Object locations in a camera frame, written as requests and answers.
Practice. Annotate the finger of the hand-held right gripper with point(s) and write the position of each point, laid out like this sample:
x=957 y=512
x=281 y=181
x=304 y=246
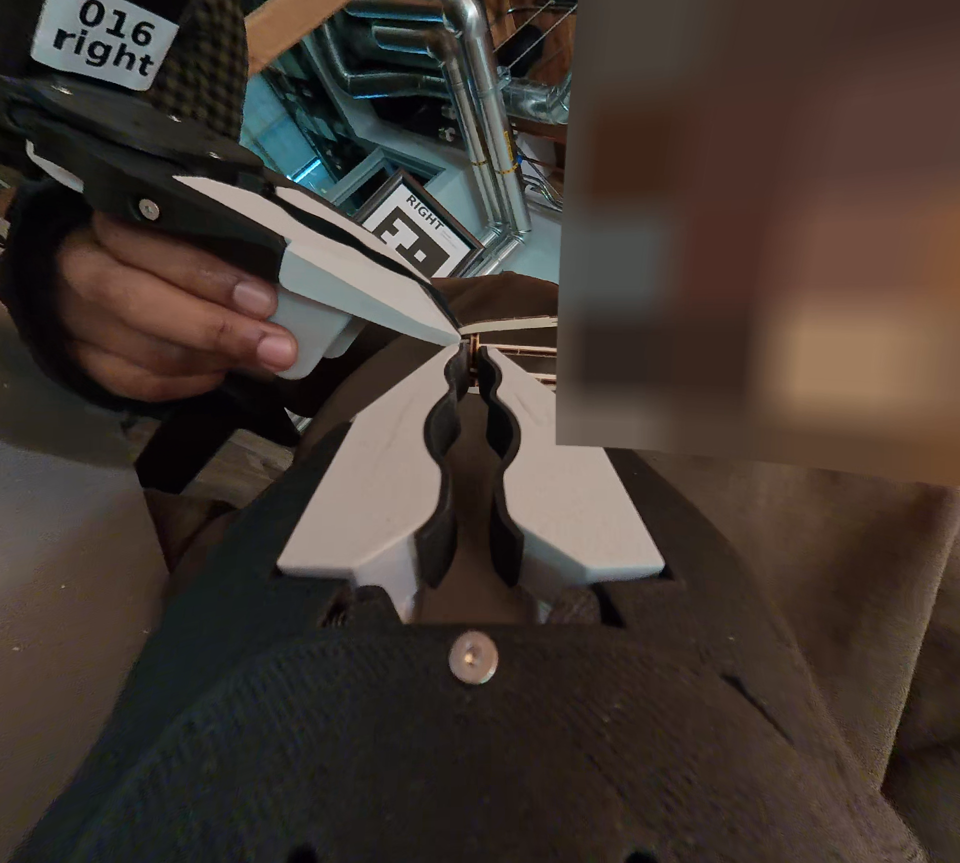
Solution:
x=360 y=285
x=315 y=212

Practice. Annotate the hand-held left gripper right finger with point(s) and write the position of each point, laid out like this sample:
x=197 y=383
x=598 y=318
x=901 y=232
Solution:
x=577 y=503

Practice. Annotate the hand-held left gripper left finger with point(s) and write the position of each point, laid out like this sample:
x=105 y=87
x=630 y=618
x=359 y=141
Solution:
x=352 y=503

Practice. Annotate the wooden wheel model part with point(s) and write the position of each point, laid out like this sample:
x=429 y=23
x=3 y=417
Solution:
x=517 y=351

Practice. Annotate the person's right hand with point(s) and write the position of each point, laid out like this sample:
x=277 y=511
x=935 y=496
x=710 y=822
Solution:
x=165 y=308

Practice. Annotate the framed black white marker sign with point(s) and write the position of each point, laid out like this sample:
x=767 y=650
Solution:
x=420 y=240

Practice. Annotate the silver metal ceiling pipe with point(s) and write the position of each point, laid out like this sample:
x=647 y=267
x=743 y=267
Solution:
x=472 y=53

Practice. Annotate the silver ventilation duct bundle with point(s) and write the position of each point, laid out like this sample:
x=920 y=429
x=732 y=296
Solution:
x=375 y=53

